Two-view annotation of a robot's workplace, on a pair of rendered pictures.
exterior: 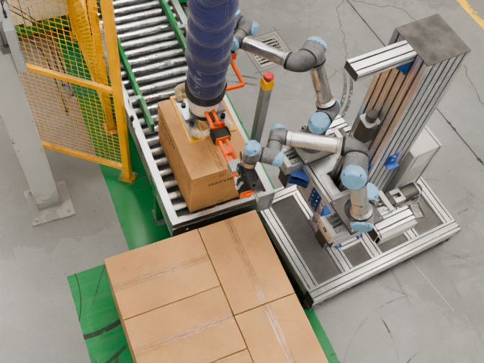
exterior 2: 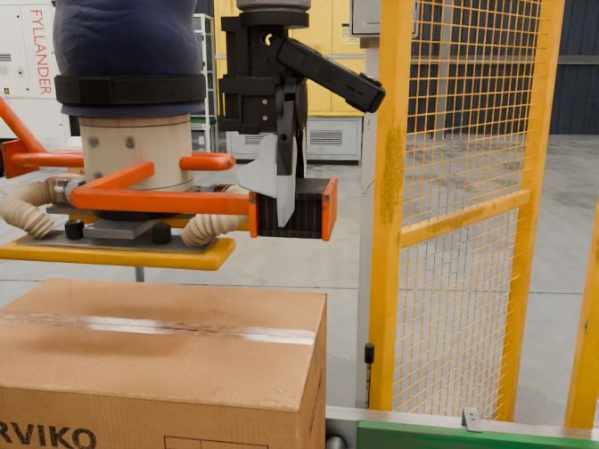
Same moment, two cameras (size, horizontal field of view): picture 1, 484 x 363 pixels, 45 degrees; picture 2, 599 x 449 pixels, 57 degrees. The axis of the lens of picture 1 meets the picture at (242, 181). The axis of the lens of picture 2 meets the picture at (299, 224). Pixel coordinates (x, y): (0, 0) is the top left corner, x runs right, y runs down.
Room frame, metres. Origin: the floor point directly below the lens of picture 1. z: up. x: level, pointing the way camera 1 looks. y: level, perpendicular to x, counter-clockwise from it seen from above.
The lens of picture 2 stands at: (2.86, -0.21, 1.38)
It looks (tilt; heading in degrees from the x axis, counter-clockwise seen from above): 16 degrees down; 131
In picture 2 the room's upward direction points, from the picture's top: straight up
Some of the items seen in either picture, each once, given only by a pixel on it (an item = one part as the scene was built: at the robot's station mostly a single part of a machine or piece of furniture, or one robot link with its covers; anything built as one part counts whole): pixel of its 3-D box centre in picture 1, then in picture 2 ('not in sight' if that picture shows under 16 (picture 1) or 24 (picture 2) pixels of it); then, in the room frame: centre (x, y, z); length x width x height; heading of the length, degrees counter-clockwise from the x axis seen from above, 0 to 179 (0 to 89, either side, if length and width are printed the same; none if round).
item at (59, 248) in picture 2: (218, 108); (118, 239); (2.13, 0.22, 1.13); 0.34 x 0.10 x 0.05; 32
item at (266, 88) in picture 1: (258, 126); not in sight; (2.54, -0.04, 0.50); 0.07 x 0.07 x 1.00; 32
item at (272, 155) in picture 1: (272, 154); not in sight; (1.60, -0.12, 1.54); 0.11 x 0.11 x 0.08; 87
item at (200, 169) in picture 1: (203, 149); (153, 426); (2.08, 0.28, 0.75); 0.60 x 0.40 x 0.40; 33
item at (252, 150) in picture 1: (252, 152); not in sight; (1.58, -0.02, 1.54); 0.09 x 0.08 x 0.11; 87
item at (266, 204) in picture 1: (222, 216); not in sight; (1.78, 0.08, 0.48); 0.70 x 0.03 x 0.15; 122
